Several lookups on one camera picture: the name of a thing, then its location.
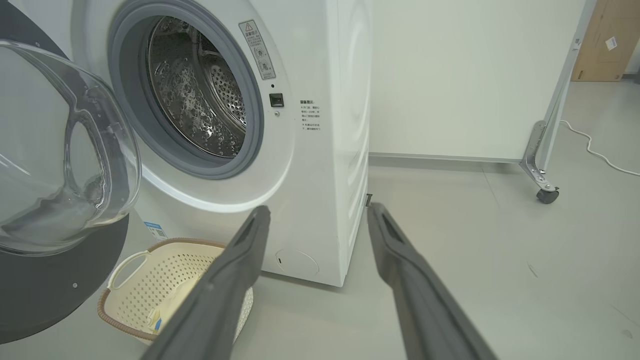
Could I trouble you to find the printed text label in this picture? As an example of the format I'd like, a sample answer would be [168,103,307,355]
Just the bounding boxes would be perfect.
[299,99,322,132]

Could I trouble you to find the yellow clothes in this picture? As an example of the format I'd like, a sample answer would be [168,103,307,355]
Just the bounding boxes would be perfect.
[147,280,206,335]

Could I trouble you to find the metal partition foot with caster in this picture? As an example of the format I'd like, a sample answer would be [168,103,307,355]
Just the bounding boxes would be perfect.
[519,0,598,205]

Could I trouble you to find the washing machine glass door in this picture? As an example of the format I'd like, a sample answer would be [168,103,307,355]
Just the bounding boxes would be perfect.
[0,0,142,346]

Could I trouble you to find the white partition panel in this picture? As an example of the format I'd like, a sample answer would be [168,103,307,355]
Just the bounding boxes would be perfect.
[369,0,586,163]

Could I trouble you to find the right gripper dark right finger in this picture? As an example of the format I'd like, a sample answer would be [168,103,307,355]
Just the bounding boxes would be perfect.
[366,202,501,360]

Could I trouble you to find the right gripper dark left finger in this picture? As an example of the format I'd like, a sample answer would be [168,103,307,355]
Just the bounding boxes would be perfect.
[140,205,272,360]

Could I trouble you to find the white floor cable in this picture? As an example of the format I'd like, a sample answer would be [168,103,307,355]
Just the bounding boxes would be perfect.
[559,120,640,177]

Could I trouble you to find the grey warning sticker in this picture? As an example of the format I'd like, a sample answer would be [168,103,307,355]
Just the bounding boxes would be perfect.
[238,20,277,81]

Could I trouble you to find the white filter access cover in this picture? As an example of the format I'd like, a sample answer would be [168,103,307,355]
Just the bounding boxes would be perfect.
[275,248,320,276]

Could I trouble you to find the white front-load washing machine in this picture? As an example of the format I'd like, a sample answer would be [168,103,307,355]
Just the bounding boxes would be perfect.
[10,0,372,288]

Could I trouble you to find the stainless steel washing machine drum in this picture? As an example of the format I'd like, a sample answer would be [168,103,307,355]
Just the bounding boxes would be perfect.
[146,16,248,159]

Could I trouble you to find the blue energy label sticker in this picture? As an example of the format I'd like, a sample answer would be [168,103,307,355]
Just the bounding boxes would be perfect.
[144,221,168,241]

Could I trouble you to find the cream perforated laundry basket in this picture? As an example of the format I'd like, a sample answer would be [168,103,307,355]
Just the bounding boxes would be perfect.
[96,237,254,346]

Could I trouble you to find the brown cardboard box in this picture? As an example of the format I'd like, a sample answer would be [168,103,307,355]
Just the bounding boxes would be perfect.
[571,0,640,82]

